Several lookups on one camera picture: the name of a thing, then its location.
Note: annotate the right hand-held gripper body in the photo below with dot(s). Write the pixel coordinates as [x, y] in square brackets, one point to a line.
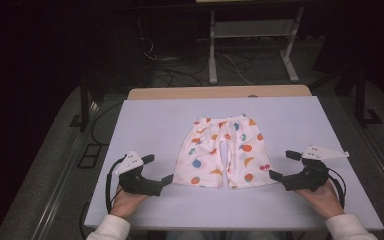
[310, 178]

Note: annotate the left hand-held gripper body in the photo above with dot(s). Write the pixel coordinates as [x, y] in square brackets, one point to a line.
[136, 182]

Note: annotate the white fruit print shorts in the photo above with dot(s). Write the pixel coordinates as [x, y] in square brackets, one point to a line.
[225, 153]

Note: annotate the person's left hand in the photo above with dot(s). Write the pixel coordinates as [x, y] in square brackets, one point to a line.
[126, 202]

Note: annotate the person's right hand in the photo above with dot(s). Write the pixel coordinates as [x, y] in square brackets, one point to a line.
[321, 200]

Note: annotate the black metal stand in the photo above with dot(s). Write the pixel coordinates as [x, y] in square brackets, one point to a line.
[84, 106]
[360, 100]

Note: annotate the metal floor rail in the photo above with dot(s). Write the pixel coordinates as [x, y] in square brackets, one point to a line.
[60, 186]

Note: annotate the white metal desk frame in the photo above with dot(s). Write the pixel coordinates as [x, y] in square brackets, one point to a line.
[212, 50]

